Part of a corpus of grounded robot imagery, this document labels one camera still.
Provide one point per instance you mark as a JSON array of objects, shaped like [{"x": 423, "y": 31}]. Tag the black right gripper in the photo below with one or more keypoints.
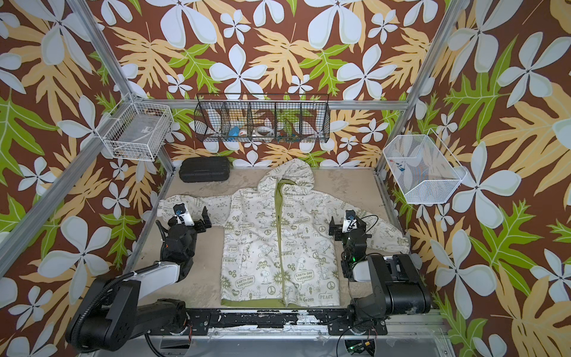
[{"x": 338, "y": 228}]

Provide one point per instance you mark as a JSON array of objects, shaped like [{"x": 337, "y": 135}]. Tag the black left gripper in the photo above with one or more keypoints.
[{"x": 206, "y": 220}]

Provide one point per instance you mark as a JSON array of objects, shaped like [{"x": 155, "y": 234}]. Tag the white green printed jacket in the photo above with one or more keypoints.
[{"x": 277, "y": 250}]

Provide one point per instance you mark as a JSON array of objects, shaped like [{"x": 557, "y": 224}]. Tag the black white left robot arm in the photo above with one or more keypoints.
[{"x": 110, "y": 313}]

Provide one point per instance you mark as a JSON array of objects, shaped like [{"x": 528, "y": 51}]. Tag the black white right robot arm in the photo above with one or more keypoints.
[{"x": 397, "y": 288}]

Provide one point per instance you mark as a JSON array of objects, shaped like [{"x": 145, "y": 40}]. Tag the black plastic case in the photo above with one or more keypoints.
[{"x": 204, "y": 169}]

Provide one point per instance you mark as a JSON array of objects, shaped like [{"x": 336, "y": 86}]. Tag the blue object in basket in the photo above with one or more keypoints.
[{"x": 234, "y": 132}]

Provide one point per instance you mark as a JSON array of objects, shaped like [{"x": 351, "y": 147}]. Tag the white mesh basket right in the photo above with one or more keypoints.
[{"x": 425, "y": 169}]

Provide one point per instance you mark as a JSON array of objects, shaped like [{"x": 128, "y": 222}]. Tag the larger tape roll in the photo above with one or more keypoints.
[{"x": 263, "y": 132}]

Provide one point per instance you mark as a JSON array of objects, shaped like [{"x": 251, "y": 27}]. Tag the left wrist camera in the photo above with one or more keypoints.
[{"x": 182, "y": 215}]

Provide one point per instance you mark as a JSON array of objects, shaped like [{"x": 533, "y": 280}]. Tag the white wire basket left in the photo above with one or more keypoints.
[{"x": 135, "y": 129}]

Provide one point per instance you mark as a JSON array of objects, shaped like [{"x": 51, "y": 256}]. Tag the black wire shelf basket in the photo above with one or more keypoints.
[{"x": 294, "y": 118}]

